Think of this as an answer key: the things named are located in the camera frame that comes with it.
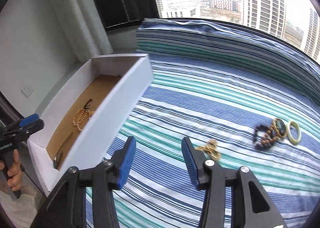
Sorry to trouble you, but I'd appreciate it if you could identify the blue dial wristwatch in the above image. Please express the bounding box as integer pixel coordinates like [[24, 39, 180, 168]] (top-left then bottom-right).
[[53, 131, 74, 170]]

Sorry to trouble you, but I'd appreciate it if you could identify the amber bead bracelet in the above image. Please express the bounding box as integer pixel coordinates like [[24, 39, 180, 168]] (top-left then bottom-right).
[[72, 98, 97, 132]]

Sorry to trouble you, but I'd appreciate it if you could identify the brown and red bead bracelet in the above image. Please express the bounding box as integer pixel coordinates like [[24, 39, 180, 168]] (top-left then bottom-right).
[[261, 117, 287, 145]]

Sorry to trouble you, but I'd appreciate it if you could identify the white curtain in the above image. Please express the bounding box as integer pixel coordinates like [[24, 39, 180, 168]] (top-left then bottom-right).
[[51, 0, 113, 62]]

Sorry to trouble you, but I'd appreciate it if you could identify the green jade bangle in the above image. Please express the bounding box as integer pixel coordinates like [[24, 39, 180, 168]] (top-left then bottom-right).
[[287, 120, 302, 145]]

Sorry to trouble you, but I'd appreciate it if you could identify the person's left hand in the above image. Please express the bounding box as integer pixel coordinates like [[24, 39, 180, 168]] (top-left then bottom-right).
[[7, 150, 23, 191]]

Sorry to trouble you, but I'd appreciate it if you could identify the blue striped bed sheet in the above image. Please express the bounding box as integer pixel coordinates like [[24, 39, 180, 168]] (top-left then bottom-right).
[[105, 19, 319, 227]]

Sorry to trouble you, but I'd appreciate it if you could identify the white cardboard box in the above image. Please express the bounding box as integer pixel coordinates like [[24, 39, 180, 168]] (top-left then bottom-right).
[[27, 53, 153, 194]]

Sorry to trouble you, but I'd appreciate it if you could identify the white wall socket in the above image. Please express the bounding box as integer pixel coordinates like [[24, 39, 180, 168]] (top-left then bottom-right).
[[21, 85, 34, 98]]

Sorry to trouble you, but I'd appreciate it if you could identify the black bead bracelet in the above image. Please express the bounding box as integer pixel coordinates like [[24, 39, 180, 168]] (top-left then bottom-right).
[[253, 124, 276, 151]]

